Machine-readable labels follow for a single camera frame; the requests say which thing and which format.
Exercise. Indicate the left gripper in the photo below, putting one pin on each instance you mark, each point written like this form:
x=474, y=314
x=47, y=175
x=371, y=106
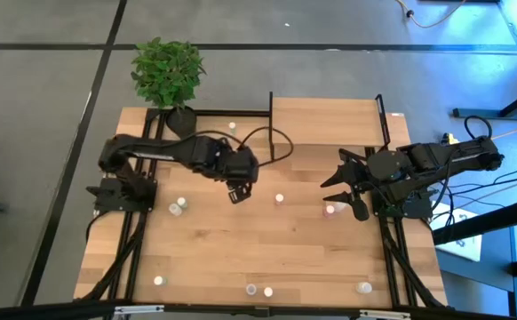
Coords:
x=241, y=166

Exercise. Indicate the green plant in black pot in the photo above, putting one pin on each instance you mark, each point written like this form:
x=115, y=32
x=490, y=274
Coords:
x=167, y=73

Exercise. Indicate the wooden shelf black frame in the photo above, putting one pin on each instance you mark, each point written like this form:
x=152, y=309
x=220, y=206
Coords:
x=325, y=120

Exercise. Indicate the black aluminium table frame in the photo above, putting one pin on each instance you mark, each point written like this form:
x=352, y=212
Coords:
x=205, y=112

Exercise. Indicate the black table-level camera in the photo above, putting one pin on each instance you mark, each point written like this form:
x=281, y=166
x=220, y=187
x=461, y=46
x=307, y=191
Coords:
x=261, y=311

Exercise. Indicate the silver bracket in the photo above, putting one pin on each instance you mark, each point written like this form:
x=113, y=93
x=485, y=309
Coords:
x=385, y=314
x=138, y=309

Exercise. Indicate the white printed sheet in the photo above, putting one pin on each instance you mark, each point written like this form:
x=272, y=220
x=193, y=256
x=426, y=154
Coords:
x=463, y=249

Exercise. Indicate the black side table frame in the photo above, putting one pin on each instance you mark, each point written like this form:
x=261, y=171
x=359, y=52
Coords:
x=485, y=222

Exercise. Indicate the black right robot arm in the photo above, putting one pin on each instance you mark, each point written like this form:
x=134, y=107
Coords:
x=445, y=153

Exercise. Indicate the black crossbar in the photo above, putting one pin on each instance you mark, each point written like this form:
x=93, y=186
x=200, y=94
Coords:
x=41, y=313

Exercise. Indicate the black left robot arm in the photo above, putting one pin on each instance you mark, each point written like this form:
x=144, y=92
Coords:
x=161, y=151

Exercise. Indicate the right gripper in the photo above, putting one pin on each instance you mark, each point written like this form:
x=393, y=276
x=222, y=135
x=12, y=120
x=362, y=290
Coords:
x=363, y=178

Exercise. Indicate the yellow power plug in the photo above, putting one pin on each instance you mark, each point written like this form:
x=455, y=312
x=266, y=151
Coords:
x=450, y=138

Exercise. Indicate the black desk frame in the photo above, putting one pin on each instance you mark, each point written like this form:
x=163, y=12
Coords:
x=489, y=114

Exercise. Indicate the green medicine bottle white cap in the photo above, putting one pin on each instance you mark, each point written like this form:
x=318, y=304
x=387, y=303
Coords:
x=232, y=128
x=182, y=202
x=159, y=280

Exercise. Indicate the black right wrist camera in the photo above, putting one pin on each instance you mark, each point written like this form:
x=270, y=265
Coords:
x=360, y=210

